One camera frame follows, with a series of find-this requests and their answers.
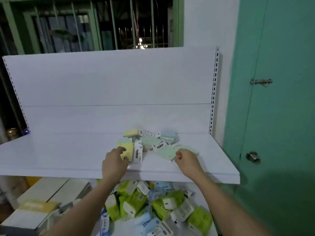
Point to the white metal shelf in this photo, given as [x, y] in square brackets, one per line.
[98, 83]

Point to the orange drink can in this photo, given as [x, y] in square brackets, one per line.
[12, 133]

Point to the person's right forearm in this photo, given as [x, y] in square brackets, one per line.
[221, 208]

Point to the pile of tissue packets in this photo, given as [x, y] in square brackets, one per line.
[133, 201]

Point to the beige flat box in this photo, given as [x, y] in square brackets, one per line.
[44, 189]
[71, 191]

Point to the person's left hand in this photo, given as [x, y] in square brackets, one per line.
[114, 164]

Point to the green door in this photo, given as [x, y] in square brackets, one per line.
[283, 120]

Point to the metal door knob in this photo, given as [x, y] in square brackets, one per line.
[253, 157]

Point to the white box yellow band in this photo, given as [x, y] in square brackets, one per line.
[37, 206]

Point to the metal door latch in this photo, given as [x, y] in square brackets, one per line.
[260, 82]

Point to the person's left forearm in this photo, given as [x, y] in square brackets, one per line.
[86, 211]

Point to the pile of mixed sticky notes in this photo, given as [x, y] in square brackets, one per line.
[150, 141]

